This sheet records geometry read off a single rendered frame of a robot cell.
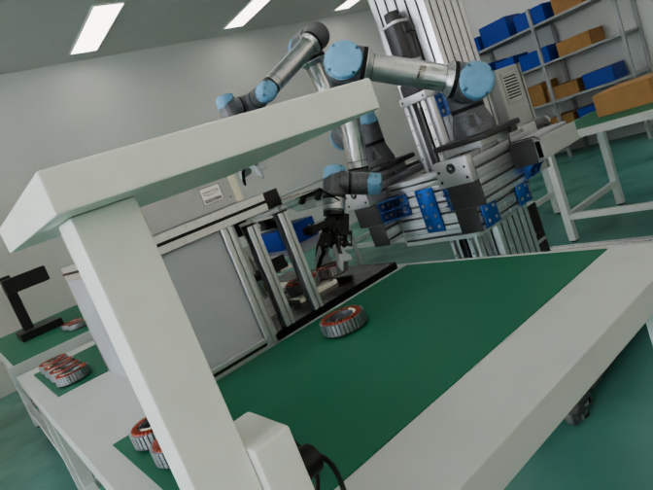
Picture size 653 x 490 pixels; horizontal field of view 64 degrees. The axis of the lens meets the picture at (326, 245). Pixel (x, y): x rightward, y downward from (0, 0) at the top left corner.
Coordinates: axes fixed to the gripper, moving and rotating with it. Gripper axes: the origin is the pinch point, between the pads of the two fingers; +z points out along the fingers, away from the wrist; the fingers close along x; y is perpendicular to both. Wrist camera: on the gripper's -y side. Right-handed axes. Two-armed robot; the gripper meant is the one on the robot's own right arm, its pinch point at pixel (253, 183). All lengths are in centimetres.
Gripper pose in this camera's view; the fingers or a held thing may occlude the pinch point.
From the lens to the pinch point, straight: 211.4
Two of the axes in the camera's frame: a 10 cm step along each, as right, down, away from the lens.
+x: -6.1, 1.1, 7.8
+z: 3.5, 9.2, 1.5
